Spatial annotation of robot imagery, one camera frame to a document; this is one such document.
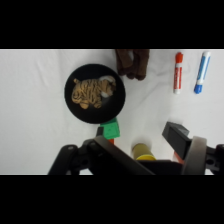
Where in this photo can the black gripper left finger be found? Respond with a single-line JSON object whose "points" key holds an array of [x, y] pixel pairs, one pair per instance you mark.
{"points": [[100, 156]]}

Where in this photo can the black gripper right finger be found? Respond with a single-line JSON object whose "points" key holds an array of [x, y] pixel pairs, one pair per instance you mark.
{"points": [[197, 156]]}

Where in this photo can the red marker pen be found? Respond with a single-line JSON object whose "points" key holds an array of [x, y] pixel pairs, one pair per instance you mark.
{"points": [[178, 75]]}

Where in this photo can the blue marker pen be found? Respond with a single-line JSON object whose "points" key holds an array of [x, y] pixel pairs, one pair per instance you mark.
{"points": [[202, 72]]}

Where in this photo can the orange toy block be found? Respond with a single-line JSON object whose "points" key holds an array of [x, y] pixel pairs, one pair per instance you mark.
{"points": [[111, 141]]}

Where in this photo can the red toy block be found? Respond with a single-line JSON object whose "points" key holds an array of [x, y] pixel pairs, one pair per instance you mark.
{"points": [[178, 157]]}

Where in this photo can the black rectangular block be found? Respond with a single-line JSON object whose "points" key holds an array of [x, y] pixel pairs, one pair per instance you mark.
{"points": [[176, 138]]}

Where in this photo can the green toy block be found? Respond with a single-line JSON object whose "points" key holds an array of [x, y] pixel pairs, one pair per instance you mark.
{"points": [[110, 130]]}

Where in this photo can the yellow cylinder block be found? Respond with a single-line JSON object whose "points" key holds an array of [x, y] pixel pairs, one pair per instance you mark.
{"points": [[142, 151]]}

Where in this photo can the black round plate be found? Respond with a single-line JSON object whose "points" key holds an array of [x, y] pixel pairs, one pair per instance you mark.
{"points": [[87, 112]]}

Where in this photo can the tiger plush toy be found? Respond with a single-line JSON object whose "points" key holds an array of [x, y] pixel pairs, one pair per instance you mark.
{"points": [[90, 92]]}

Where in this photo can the brown plush toy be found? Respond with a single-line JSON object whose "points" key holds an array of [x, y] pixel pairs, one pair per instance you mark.
{"points": [[132, 63]]}

